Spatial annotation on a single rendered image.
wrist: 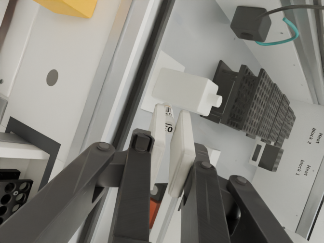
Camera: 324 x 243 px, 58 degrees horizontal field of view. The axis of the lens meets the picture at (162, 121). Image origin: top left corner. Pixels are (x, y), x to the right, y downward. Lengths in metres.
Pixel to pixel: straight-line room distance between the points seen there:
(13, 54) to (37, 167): 0.17
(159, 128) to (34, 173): 0.30
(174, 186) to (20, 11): 0.39
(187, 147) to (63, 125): 0.22
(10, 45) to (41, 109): 0.13
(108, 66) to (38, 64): 0.13
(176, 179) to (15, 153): 0.25
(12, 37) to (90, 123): 0.22
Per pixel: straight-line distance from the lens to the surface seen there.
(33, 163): 0.46
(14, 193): 0.39
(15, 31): 0.49
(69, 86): 0.36
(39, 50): 0.43
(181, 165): 0.16
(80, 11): 0.36
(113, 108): 0.31
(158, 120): 0.19
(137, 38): 0.31
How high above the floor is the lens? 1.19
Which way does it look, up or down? 32 degrees down
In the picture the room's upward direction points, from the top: 111 degrees clockwise
